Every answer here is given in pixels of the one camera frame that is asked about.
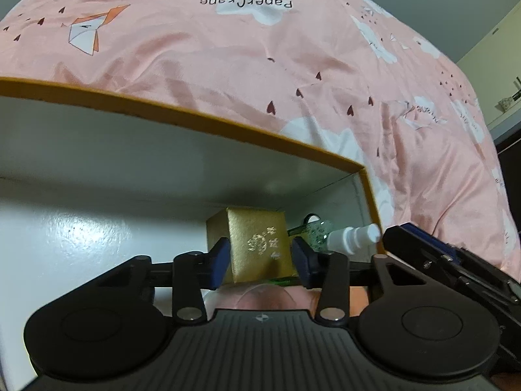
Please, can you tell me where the orange cardboard box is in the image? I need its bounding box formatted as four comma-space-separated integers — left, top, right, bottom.
0, 77, 385, 391

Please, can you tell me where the pink printed blanket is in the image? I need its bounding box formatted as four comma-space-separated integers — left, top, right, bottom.
0, 0, 521, 294

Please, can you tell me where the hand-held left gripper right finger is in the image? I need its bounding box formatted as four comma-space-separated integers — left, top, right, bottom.
290, 238, 430, 322

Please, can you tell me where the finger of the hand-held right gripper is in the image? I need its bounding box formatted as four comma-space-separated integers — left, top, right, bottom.
383, 226, 509, 299
401, 223, 521, 296

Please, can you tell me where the green spray bottle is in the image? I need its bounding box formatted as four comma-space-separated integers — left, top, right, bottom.
287, 213, 382, 253

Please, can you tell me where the small gold box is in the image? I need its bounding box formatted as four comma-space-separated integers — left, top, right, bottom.
205, 207, 300, 285

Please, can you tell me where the clear case with pink sponge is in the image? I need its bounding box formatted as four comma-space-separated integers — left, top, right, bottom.
205, 283, 322, 319

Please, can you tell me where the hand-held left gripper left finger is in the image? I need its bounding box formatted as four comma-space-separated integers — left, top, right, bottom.
98, 238, 232, 322

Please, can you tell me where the dark wardrobe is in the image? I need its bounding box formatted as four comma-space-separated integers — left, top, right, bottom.
488, 117, 521, 196

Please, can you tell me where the cream door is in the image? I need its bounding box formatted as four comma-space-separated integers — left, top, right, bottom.
456, 4, 521, 128

